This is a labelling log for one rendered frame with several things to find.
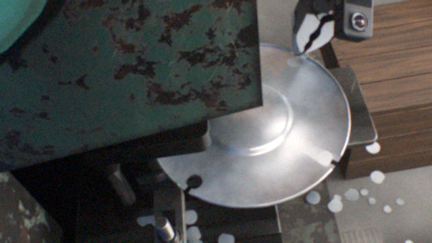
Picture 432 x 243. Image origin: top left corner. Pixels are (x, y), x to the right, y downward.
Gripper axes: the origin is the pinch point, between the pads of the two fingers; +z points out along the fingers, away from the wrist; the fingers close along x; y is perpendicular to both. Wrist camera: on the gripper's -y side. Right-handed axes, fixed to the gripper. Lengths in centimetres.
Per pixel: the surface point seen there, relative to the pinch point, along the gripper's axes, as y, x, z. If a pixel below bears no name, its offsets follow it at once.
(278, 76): -3.0, 3.4, 2.9
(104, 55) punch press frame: -28.7, 32.9, -22.3
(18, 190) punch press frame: -19.5, 38.7, 12.2
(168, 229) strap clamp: -25.6, 20.8, 9.5
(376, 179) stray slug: -16.4, -14.3, 9.5
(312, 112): -10.8, 0.3, 1.4
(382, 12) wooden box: 51, -53, 24
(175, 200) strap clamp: -19.7, 18.4, 12.9
